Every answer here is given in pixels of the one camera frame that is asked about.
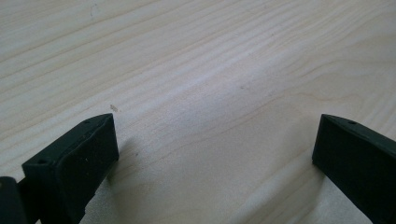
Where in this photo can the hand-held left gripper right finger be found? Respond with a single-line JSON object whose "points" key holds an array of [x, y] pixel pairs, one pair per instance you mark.
{"points": [[358, 161]]}

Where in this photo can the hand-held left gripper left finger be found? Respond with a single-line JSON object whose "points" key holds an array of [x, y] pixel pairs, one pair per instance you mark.
{"points": [[71, 168]]}

